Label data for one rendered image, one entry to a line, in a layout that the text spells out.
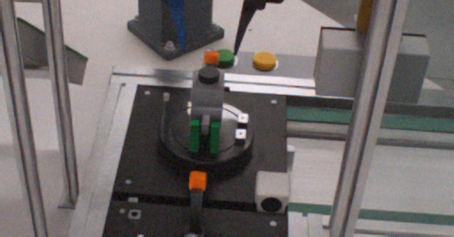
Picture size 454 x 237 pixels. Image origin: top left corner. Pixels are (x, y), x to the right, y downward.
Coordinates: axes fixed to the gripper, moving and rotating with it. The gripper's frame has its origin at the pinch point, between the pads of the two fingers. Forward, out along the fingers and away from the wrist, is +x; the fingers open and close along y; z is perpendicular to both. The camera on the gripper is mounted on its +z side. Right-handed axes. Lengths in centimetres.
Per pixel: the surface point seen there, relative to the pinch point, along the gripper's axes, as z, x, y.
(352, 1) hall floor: -235, -37, 53
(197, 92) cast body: -4.7, 8.6, -1.3
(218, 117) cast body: -6.5, 11.8, 1.8
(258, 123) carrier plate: -17.1, 12.6, 7.7
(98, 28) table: -55, -3, -25
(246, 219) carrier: -1.7, 24.8, 6.5
